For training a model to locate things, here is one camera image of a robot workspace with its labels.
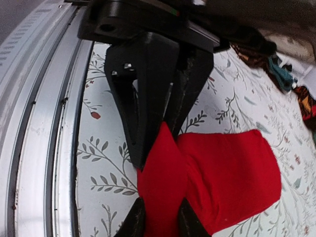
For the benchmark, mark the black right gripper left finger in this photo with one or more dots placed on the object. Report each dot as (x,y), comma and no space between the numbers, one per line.
(134,223)

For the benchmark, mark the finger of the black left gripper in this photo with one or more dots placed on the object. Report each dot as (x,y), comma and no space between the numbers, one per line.
(192,71)
(140,73)

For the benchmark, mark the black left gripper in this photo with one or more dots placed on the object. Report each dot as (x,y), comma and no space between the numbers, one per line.
(116,21)

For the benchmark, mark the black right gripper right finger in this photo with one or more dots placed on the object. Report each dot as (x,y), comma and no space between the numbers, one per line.
(188,223)

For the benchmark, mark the red sock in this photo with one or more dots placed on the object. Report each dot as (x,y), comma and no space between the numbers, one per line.
(226,178)

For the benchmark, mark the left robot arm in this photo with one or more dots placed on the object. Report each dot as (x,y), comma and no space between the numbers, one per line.
(248,22)

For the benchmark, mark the floral table cloth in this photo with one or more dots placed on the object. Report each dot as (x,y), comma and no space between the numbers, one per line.
(235,98)

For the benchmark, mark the brown argyle sock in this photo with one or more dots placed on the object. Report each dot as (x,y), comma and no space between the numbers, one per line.
(251,58)

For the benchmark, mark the dark teal sock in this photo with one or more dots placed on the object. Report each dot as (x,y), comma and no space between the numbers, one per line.
(285,80)

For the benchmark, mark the black orange argyle sock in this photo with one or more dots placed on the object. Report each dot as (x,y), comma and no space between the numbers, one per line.
(307,105)

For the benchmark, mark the aluminium front rail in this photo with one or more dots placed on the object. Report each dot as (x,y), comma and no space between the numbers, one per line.
(43,66)

